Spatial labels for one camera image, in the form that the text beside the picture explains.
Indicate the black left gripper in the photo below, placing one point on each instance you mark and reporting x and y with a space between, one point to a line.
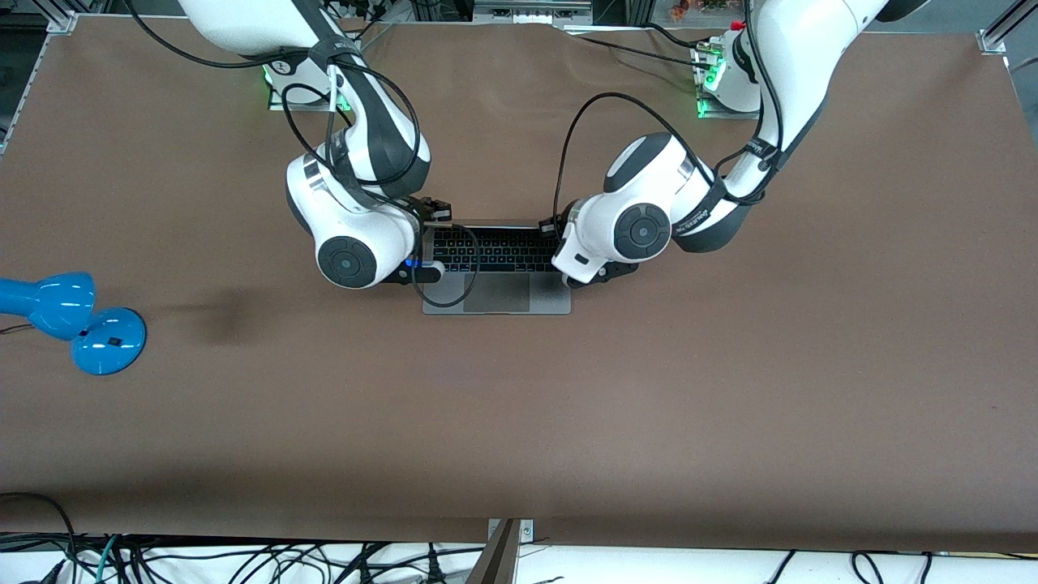
561 229

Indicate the small metal table bracket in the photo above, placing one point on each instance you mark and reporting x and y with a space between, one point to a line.
527 531

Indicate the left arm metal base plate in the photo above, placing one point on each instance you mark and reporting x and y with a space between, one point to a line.
704 105

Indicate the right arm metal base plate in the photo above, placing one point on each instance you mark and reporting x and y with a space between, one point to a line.
274 99

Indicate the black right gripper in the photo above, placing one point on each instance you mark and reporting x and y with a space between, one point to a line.
427 212

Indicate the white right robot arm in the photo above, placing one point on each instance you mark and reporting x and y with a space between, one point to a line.
357 219

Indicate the grey electronics box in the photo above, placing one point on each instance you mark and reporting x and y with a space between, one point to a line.
527 10

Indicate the aluminium frame corner profile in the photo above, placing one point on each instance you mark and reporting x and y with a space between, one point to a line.
61 18
1001 28

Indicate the dark grey metal pole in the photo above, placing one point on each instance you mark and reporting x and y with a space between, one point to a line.
496 564

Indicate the blue desk lamp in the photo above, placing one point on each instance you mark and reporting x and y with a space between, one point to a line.
97 341

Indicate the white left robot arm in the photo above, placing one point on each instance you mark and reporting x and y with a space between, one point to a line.
649 174

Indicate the silver laptop with black keyboard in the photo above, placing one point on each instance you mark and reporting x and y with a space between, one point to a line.
495 294

